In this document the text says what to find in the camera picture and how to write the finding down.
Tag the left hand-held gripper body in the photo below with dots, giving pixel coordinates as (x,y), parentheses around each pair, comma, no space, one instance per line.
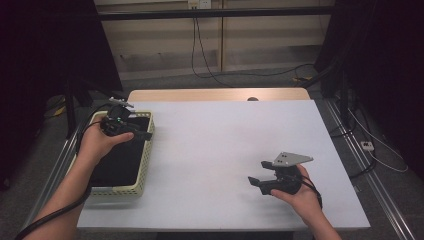
(116,123)

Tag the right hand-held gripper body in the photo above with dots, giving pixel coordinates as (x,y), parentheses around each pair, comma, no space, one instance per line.
(286,176)

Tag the black pants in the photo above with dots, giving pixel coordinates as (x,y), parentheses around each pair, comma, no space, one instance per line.
(123,156)

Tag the pale yellow perforated basket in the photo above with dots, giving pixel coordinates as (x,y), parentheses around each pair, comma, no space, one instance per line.
(141,176)

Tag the person's left hand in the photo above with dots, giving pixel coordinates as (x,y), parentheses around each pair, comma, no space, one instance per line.
(96,143)

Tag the person's right hand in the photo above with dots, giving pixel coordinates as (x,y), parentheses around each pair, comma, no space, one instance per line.
(303,200)

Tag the black metal stand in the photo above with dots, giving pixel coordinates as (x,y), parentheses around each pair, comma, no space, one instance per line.
(75,103)

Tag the wooden table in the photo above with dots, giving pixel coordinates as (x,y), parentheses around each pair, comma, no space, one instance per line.
(216,94)

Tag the white power strip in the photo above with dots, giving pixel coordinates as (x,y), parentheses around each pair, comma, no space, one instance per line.
(367,145)

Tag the black curtain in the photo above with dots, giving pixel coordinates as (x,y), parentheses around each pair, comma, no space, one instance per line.
(40,66)
(383,66)

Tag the black horizontal bar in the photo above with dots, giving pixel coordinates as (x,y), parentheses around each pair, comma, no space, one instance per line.
(216,13)

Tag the aluminium floor rail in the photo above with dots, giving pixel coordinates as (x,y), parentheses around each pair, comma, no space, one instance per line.
(56,173)
(376,180)

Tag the white wall socket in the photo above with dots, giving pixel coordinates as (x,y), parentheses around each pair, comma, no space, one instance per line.
(200,4)

